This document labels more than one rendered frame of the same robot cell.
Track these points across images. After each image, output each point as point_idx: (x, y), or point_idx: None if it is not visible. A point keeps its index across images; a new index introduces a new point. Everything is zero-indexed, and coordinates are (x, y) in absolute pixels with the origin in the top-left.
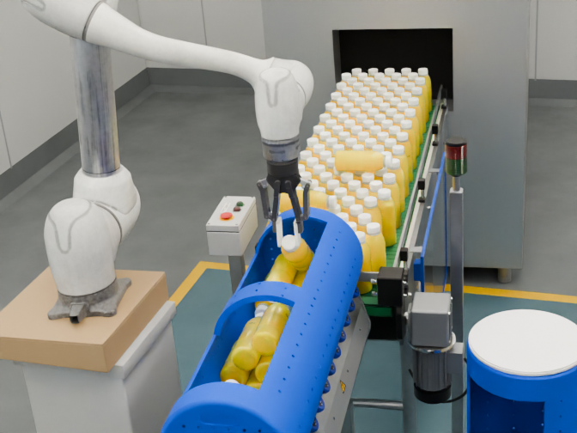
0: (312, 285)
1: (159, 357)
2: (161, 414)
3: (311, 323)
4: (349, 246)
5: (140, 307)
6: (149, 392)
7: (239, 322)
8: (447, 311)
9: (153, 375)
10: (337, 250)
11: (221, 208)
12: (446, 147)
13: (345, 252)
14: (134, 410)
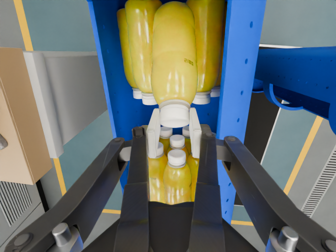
0: (223, 188)
1: (63, 88)
2: (87, 88)
3: None
4: (264, 4)
5: (17, 117)
6: (75, 105)
7: (126, 120)
8: None
9: (69, 99)
10: (251, 58)
11: None
12: None
13: (259, 37)
14: (78, 127)
